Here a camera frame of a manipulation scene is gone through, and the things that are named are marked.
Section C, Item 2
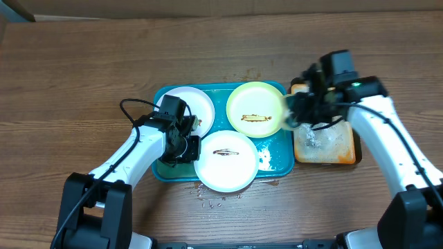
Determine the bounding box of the white plate front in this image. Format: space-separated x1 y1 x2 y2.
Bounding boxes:
194 130 259 193

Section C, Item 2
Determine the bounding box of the cardboard back panel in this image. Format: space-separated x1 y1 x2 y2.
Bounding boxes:
19 0 442 19

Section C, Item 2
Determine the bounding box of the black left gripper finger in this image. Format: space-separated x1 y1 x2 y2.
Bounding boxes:
182 116 199 136
186 136 201 162

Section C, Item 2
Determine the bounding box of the yellow-green plate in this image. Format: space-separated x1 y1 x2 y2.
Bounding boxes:
226 82 284 138

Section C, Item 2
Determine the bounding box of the white plate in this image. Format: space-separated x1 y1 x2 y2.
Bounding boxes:
194 130 259 193
154 86 215 138

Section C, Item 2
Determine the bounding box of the orange soapy tray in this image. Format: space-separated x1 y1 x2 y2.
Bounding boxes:
290 77 363 165

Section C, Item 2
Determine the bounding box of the green yellow sponge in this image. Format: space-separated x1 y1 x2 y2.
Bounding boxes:
280 94 299 130

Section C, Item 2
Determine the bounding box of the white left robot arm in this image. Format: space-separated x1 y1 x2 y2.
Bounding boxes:
51 112 201 249

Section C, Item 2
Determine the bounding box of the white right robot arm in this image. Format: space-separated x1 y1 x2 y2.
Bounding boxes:
285 63 442 248

